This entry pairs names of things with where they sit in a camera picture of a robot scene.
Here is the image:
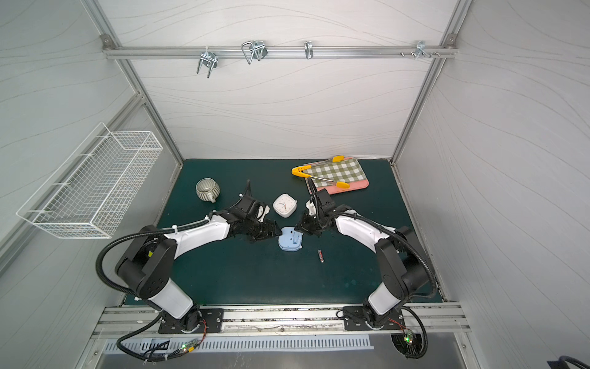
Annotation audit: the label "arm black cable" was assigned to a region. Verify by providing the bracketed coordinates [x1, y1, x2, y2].
[335, 211, 439, 360]
[95, 216, 213, 363]

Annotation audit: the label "pink tray checkered cloth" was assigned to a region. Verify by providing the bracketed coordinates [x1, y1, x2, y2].
[304, 157, 370, 195]

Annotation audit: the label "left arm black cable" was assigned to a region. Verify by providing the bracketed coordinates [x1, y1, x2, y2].
[95, 216, 213, 363]

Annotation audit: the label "white wire basket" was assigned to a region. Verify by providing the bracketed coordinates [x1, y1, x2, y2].
[16, 123, 163, 239]

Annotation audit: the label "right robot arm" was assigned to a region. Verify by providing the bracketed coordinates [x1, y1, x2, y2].
[296, 179, 438, 330]

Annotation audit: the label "yellow steel tongs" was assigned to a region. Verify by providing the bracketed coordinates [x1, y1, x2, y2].
[291, 155, 350, 189]

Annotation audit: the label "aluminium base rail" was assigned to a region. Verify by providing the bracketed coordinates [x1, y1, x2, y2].
[91, 302, 472, 339]

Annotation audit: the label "aluminium crossbar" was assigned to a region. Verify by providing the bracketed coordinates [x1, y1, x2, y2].
[103, 44, 459, 61]

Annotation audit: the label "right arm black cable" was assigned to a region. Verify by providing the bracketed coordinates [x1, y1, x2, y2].
[335, 211, 439, 360]

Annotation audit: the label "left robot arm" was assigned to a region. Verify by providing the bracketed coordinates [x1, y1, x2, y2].
[115, 195, 281, 333]

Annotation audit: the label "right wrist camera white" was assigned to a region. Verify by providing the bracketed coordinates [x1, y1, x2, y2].
[306, 200, 317, 217]

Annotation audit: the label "metal hook clamp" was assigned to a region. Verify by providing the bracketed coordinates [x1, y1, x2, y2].
[399, 41, 440, 60]
[304, 41, 313, 60]
[241, 40, 268, 65]
[197, 49, 218, 78]

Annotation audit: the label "white alarm clock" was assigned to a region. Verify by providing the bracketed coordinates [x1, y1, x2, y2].
[273, 194, 297, 218]

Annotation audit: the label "blue alarm clock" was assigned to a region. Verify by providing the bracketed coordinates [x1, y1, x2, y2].
[278, 227, 304, 252]

